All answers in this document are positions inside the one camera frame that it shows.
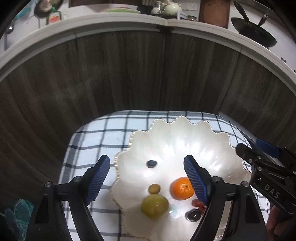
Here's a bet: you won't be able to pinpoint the small blueberry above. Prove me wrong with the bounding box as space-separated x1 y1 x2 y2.
146 160 157 168

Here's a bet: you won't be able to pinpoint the white ceramic teapot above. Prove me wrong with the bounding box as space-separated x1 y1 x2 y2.
164 2 182 16

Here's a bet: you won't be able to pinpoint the checkered white blue cloth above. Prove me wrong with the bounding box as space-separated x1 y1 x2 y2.
58 110 271 241

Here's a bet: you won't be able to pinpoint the black wok on stove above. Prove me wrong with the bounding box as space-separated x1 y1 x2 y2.
231 1 277 49

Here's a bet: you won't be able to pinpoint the hanging frying pan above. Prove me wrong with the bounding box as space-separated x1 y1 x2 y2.
34 0 63 18

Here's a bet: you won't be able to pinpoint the green dish soap bottle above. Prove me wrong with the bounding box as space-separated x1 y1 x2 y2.
46 6 62 25

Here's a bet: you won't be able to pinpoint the dark purple plum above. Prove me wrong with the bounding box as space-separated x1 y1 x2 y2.
185 209 202 222

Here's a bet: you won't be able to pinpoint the green plastic basin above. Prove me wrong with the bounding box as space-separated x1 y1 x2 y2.
106 8 140 14

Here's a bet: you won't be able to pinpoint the red cherry tomato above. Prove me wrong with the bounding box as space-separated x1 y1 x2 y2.
192 199 205 208

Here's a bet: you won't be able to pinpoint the orange mandarin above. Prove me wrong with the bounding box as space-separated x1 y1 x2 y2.
170 177 194 200

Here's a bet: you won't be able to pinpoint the glass jar red contents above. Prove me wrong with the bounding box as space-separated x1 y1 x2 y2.
187 15 198 22

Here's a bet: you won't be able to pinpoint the wooden cutting board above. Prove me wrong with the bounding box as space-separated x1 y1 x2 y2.
199 0 230 28

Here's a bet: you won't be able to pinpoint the brown longan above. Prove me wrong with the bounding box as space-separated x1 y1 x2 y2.
148 183 161 194

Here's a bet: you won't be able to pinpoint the green yellow round fruit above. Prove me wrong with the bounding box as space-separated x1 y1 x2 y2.
141 194 169 219

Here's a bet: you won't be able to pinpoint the person right hand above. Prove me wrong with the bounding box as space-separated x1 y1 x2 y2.
266 205 295 240

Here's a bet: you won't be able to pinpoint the white scalloped ceramic bowl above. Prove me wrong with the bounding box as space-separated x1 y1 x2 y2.
110 115 253 241

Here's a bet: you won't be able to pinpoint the teal mesh bag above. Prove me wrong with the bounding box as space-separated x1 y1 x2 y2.
4 199 34 241

